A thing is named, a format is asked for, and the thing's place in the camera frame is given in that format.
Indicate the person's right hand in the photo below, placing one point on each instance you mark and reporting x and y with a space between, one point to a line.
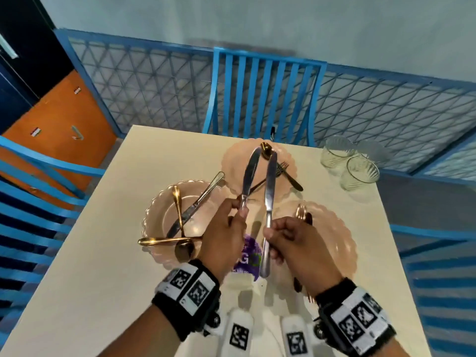
305 252

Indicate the person's left hand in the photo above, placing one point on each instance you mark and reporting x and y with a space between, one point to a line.
219 241

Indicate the person's right thumb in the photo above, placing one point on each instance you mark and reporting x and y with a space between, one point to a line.
273 233

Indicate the person's left thumb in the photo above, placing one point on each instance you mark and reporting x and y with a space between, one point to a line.
241 221

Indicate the silver table knife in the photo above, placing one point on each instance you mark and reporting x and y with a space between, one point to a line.
270 189
197 204
251 174

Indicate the person's left forearm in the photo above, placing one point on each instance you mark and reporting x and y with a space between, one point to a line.
148 334

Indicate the person's right forearm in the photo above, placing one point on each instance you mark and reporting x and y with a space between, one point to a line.
390 349

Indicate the purple printed packet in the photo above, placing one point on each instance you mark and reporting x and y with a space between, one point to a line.
251 258

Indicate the rose gold fork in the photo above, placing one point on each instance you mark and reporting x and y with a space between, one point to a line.
302 212

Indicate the pink scalloped plate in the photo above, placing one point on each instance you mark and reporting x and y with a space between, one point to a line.
163 215
334 234
238 163

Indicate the dark metal fork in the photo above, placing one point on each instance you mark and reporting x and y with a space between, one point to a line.
283 168

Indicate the black marker wrist band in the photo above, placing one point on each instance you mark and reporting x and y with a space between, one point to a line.
187 293
357 319

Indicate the clear ribbed glass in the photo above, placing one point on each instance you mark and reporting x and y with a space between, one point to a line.
359 174
375 150
334 154

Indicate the blue slatted chair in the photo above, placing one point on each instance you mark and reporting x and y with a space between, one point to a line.
260 89
33 219
442 278

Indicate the blue lattice railing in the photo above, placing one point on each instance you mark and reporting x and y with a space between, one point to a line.
148 81

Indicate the orange cabinet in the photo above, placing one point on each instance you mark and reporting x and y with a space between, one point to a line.
55 122

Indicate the dark cabinet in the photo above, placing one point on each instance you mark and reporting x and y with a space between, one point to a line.
26 51

